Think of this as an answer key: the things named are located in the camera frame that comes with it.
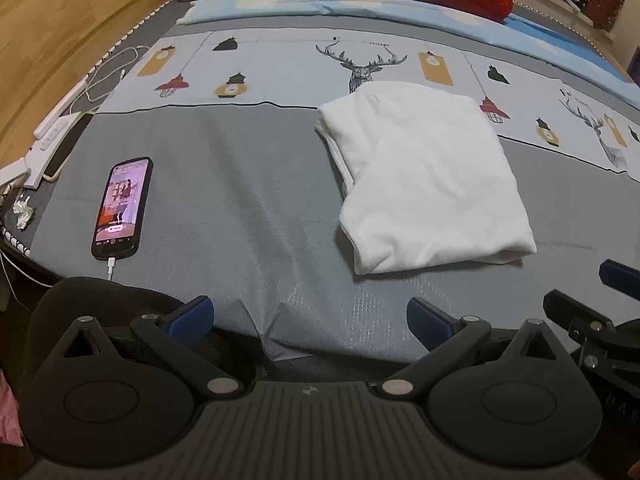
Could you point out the white power strip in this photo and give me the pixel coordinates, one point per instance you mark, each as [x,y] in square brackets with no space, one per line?
[52,127]

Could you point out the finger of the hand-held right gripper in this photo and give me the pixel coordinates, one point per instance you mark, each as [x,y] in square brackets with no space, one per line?
[575,312]
[622,277]

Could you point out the white charger block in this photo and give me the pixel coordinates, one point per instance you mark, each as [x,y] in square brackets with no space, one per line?
[12,170]

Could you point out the pink cloth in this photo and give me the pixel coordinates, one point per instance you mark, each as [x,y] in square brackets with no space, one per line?
[9,410]

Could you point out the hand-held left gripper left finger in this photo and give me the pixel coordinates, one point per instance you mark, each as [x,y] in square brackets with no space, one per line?
[190,320]

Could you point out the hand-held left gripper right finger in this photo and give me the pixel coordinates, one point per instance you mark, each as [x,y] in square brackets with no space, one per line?
[430,322]

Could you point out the grey printed bed sheet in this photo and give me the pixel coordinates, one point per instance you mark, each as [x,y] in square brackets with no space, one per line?
[225,185]

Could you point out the dark red plush toy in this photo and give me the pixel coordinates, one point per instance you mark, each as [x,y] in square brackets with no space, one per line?
[605,2]

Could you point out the crumpled white tissue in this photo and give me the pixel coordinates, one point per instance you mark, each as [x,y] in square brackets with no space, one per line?
[22,212]

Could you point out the black smartphone with lit screen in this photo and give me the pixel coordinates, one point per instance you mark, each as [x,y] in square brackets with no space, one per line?
[120,205]

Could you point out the white long-sleeve shirt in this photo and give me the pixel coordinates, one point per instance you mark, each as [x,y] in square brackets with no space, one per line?
[430,175]

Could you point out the light blue cloth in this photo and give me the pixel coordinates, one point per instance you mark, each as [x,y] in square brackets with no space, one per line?
[310,7]

